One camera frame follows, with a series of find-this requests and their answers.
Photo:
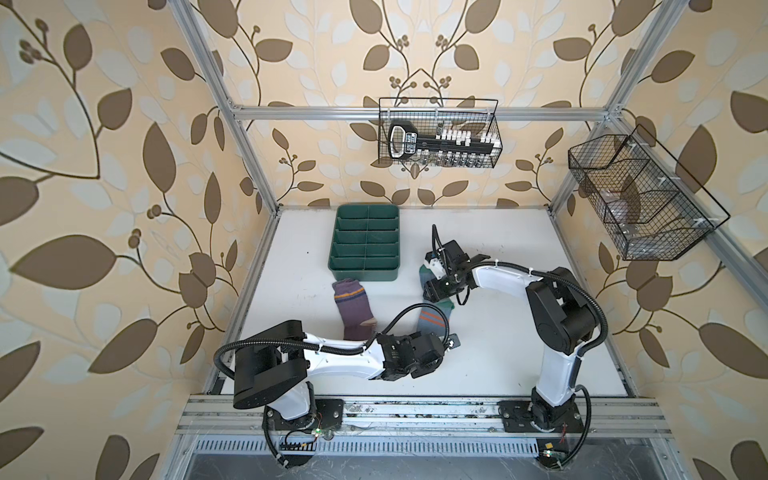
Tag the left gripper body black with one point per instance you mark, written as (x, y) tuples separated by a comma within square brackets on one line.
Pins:
[(421, 371)]

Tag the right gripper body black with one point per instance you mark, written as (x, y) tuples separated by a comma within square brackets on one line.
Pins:
[(443, 286)]

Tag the blue orange striped sock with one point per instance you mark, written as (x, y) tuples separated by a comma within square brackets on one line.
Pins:
[(431, 319)]

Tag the purple sock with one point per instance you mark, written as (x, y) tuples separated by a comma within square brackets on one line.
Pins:
[(353, 305)]

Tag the green compartment tray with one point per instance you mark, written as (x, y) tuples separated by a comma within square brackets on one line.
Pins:
[(365, 243)]

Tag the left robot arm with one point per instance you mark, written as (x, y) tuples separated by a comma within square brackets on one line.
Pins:
[(273, 368)]

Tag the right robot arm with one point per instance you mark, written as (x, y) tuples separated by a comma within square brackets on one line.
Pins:
[(567, 319)]

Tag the black socket set tool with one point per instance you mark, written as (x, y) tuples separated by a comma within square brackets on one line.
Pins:
[(403, 141)]

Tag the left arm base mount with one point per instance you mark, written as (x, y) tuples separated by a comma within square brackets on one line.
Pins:
[(306, 414)]

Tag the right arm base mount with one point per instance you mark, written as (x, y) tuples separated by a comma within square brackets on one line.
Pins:
[(538, 417)]

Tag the back wire basket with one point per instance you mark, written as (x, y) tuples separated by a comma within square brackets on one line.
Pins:
[(476, 115)]

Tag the wire basket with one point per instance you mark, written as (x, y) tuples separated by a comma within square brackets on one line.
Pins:
[(652, 206), (476, 115)]

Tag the right wire basket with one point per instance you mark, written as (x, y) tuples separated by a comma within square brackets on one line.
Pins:
[(652, 206)]

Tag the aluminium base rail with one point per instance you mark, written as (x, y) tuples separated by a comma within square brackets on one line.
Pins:
[(400, 416)]

